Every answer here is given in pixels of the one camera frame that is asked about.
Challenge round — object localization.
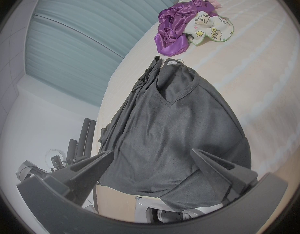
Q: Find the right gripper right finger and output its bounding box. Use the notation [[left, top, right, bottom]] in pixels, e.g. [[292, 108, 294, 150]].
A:
[[190, 148, 259, 204]]

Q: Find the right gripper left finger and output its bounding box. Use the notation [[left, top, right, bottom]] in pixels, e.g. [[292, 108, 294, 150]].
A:
[[41, 150, 115, 207]]

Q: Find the black T-shirt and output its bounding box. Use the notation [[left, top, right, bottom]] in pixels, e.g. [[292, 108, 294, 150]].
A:
[[97, 56, 252, 213]]

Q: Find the bed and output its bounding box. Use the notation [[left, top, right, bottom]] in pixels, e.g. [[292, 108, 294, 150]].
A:
[[93, 0, 300, 222]]

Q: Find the blue-green curtain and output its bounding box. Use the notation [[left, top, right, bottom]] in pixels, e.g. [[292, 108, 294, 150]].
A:
[[24, 15, 127, 109], [33, 0, 188, 59]]

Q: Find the white printed garment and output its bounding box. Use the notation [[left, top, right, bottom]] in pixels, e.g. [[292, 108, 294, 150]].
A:
[[185, 11, 235, 47]]

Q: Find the purple satin garment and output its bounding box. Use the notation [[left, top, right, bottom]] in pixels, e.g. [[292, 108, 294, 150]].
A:
[[153, 0, 218, 57]]

